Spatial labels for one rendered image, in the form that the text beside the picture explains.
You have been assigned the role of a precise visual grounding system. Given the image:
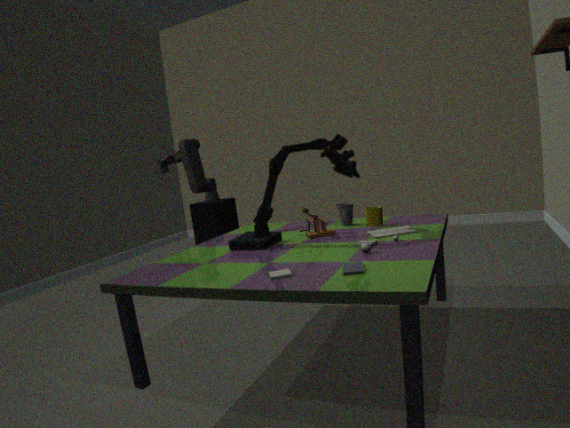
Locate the yellow cylindrical cup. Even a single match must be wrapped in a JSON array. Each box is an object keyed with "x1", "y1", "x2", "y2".
[{"x1": 365, "y1": 206, "x2": 383, "y2": 227}]

